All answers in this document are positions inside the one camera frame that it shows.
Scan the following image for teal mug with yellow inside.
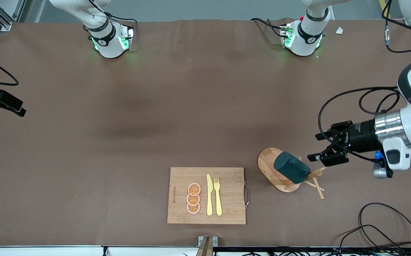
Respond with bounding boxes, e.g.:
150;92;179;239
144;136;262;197
274;151;311;184

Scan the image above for wooden mug rack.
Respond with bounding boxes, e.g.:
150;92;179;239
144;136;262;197
257;148;327;200

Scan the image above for yellow plastic fork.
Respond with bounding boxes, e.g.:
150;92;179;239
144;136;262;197
214;177;223;216

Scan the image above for yellow plastic knife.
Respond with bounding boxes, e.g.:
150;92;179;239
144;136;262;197
207;174;214;216

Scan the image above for black looped cable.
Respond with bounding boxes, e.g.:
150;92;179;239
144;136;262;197
358;203;411;251
335;225;405;256

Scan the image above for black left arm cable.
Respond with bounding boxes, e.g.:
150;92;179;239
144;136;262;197
317;0;411;164

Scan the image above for bamboo cutting board with handle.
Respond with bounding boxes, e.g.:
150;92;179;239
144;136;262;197
167;167;250;225

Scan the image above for black base cable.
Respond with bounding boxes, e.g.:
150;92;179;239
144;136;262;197
251;18;285;38
103;14;137;27

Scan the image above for metal bracket with wooden post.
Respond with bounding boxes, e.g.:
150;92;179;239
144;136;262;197
196;236;219;256

